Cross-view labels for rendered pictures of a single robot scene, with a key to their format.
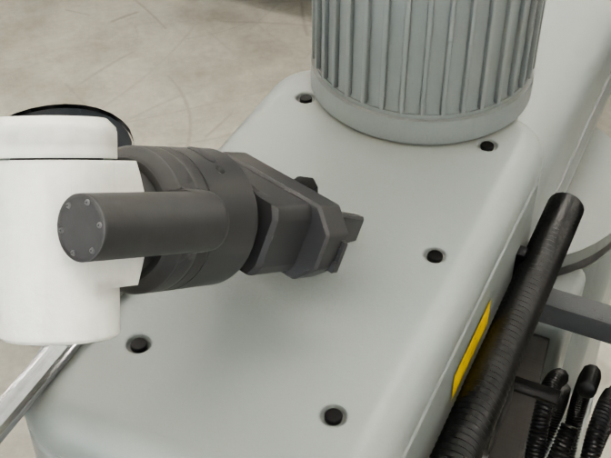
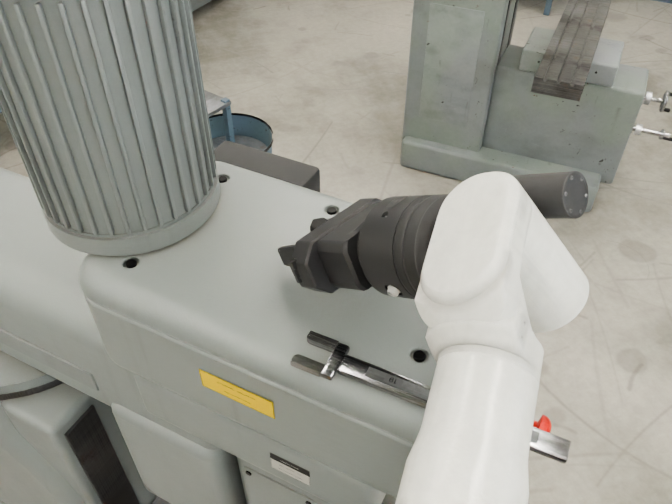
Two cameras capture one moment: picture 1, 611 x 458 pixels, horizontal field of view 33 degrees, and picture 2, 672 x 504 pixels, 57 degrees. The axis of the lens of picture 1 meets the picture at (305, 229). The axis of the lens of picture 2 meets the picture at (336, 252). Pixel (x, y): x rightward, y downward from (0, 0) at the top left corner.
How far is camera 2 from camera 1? 0.72 m
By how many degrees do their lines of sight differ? 63
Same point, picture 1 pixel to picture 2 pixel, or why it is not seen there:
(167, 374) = not seen: hidden behind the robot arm
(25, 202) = (546, 230)
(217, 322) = (396, 311)
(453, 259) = (336, 202)
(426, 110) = (210, 181)
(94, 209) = (575, 176)
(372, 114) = (197, 212)
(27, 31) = not seen: outside the picture
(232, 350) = not seen: hidden behind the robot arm
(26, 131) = (522, 195)
